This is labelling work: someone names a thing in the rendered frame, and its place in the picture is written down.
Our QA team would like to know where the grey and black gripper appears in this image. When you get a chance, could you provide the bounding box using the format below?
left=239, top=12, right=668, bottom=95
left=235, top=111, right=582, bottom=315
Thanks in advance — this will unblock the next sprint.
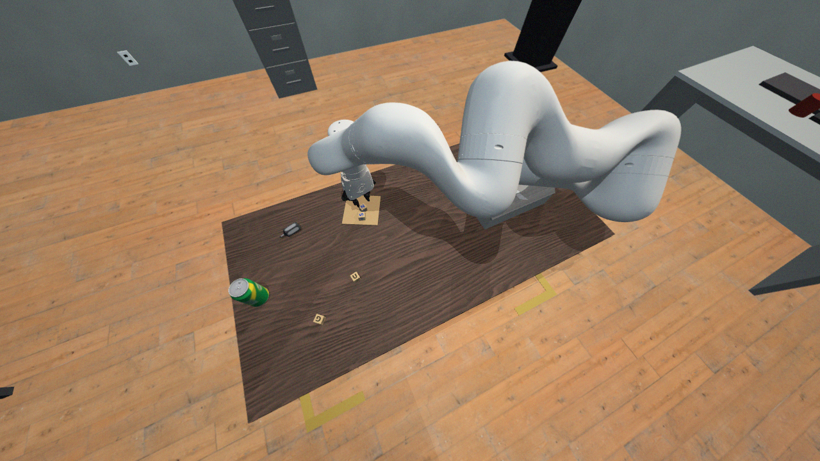
left=341, top=167, right=376, bottom=207

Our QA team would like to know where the tan square mat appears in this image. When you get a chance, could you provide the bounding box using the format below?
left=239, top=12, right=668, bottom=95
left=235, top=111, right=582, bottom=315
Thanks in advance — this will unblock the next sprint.
left=342, top=195, right=381, bottom=225

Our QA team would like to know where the green drink can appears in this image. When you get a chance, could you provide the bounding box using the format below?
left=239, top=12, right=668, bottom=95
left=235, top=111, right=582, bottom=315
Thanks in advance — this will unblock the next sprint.
left=229, top=279, right=269, bottom=307

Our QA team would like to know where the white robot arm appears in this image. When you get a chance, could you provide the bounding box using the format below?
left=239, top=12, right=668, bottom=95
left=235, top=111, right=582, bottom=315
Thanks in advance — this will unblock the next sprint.
left=307, top=61, right=681, bottom=222

